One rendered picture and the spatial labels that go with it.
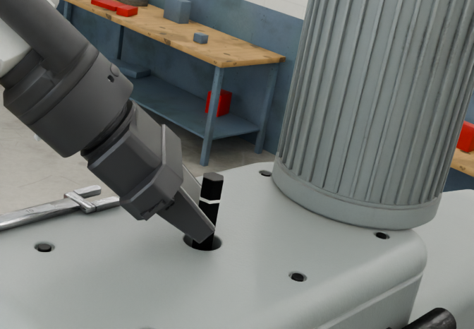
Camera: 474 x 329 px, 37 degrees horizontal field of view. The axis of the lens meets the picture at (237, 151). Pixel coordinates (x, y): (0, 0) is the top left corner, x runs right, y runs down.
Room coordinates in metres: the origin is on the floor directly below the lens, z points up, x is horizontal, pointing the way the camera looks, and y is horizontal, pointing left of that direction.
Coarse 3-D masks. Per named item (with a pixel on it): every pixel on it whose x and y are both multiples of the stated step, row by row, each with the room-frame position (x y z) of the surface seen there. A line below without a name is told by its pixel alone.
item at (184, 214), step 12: (180, 192) 0.57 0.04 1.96; (168, 204) 0.56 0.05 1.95; (180, 204) 0.57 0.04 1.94; (192, 204) 0.57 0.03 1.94; (168, 216) 0.57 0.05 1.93; (180, 216) 0.57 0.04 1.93; (192, 216) 0.57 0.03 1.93; (204, 216) 0.57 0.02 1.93; (180, 228) 0.57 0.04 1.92; (192, 228) 0.57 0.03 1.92; (204, 228) 0.57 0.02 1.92
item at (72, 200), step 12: (72, 192) 0.64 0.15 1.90; (84, 192) 0.65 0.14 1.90; (96, 192) 0.66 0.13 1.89; (48, 204) 0.61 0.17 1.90; (60, 204) 0.61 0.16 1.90; (72, 204) 0.62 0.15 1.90; (84, 204) 0.62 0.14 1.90; (96, 204) 0.63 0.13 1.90; (108, 204) 0.64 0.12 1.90; (0, 216) 0.57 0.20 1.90; (12, 216) 0.57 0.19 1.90; (24, 216) 0.58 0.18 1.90; (36, 216) 0.58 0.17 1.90; (48, 216) 0.59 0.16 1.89; (0, 228) 0.55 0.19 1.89; (12, 228) 0.56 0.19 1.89
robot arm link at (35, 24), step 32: (0, 0) 0.52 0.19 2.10; (32, 0) 0.52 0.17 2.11; (0, 32) 0.53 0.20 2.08; (32, 32) 0.52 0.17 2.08; (64, 32) 0.53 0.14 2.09; (0, 64) 0.53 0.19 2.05; (32, 64) 0.54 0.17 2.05; (64, 64) 0.53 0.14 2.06; (32, 96) 0.53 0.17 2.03; (64, 96) 0.54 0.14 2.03
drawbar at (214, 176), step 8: (208, 176) 0.61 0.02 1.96; (216, 176) 0.61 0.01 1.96; (208, 184) 0.60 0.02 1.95; (216, 184) 0.60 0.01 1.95; (200, 192) 0.61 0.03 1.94; (208, 192) 0.60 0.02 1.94; (216, 192) 0.60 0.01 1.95; (208, 200) 0.60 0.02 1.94; (216, 200) 0.60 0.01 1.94; (200, 208) 0.60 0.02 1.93; (208, 208) 0.60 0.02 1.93; (216, 208) 0.60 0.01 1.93; (208, 216) 0.60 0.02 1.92; (216, 216) 0.60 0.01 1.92; (208, 240) 0.60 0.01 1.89; (200, 248) 0.60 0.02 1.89; (208, 248) 0.60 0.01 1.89
